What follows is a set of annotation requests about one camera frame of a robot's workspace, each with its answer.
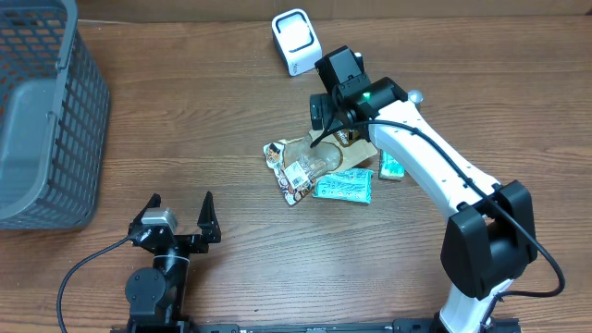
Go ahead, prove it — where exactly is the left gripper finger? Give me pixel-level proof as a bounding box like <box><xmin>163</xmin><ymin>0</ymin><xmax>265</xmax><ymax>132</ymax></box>
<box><xmin>129</xmin><ymin>193</ymin><xmax>161</xmax><ymax>234</ymax></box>
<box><xmin>197</xmin><ymin>191</ymin><xmax>222</xmax><ymax>243</ymax></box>

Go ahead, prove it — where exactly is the brown snack bag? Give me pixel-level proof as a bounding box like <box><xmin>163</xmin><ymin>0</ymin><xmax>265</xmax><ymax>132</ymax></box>
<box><xmin>263</xmin><ymin>129</ymin><xmax>377</xmax><ymax>206</ymax></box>

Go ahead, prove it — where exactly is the teal snack packet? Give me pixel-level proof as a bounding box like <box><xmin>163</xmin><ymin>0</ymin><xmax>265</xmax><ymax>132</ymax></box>
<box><xmin>313</xmin><ymin>168</ymin><xmax>374</xmax><ymax>204</ymax></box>

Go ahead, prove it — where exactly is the teal tissue pack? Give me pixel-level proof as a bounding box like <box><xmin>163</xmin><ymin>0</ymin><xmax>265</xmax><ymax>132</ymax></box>
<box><xmin>378</xmin><ymin>150</ymin><xmax>405</xmax><ymax>180</ymax></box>

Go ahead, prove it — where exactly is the yellow liquid bottle silver cap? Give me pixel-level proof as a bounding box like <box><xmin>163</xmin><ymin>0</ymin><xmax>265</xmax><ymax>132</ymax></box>
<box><xmin>407</xmin><ymin>89</ymin><xmax>424</xmax><ymax>109</ymax></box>

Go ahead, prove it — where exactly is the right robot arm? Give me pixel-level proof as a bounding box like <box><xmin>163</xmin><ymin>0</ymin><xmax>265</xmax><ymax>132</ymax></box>
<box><xmin>311</xmin><ymin>46</ymin><xmax>537</xmax><ymax>332</ymax></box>

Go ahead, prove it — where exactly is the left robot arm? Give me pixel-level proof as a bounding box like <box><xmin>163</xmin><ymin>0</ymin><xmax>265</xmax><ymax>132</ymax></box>
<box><xmin>125</xmin><ymin>191</ymin><xmax>221</xmax><ymax>333</ymax></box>

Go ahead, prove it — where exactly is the white barcode scanner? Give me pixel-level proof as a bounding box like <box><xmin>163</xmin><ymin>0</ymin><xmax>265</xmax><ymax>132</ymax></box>
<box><xmin>271</xmin><ymin>8</ymin><xmax>323</xmax><ymax>77</ymax></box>

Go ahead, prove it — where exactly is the grey plastic mesh basket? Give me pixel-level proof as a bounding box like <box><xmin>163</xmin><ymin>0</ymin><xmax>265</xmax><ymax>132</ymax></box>
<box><xmin>1</xmin><ymin>0</ymin><xmax>111</xmax><ymax>229</ymax></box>

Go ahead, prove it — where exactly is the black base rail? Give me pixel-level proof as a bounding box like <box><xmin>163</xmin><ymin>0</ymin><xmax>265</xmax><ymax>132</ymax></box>
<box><xmin>110</xmin><ymin>317</ymin><xmax>524</xmax><ymax>333</ymax></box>

